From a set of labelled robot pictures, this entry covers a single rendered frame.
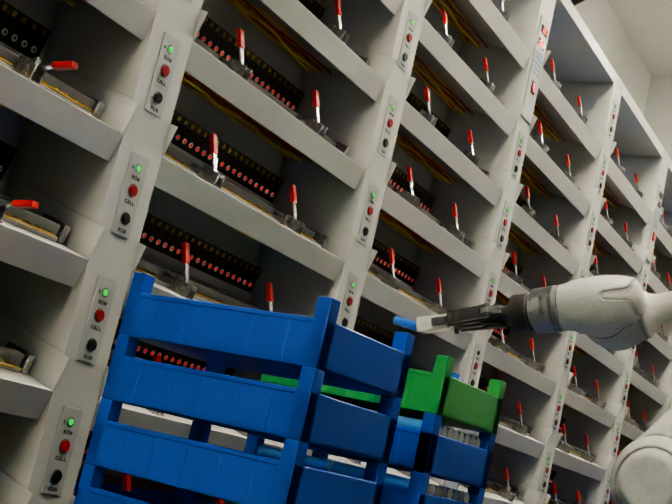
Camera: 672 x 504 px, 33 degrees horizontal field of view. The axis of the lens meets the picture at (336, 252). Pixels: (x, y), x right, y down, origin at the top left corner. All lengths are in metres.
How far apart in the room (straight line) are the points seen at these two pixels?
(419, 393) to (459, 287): 1.34
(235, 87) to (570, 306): 0.76
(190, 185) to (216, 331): 0.51
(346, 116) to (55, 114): 0.89
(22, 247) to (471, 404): 0.65
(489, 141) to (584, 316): 0.92
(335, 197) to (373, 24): 0.38
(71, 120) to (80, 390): 0.38
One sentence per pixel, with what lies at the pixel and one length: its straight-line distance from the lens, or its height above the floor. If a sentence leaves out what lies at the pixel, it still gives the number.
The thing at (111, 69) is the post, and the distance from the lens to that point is 1.73.
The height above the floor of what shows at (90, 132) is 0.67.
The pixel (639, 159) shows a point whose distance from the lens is 4.38.
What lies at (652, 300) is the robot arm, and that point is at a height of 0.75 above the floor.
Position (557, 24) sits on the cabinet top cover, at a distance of 3.38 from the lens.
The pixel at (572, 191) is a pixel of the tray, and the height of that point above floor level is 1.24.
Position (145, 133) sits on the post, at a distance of 1.71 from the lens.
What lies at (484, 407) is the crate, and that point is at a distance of 1.67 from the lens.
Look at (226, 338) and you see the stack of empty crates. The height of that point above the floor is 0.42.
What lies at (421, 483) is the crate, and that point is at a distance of 1.54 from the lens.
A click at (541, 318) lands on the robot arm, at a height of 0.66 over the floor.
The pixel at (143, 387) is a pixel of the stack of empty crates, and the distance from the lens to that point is 1.39.
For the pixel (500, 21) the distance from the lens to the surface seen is 2.86.
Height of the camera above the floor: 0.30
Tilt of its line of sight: 11 degrees up
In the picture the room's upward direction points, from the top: 13 degrees clockwise
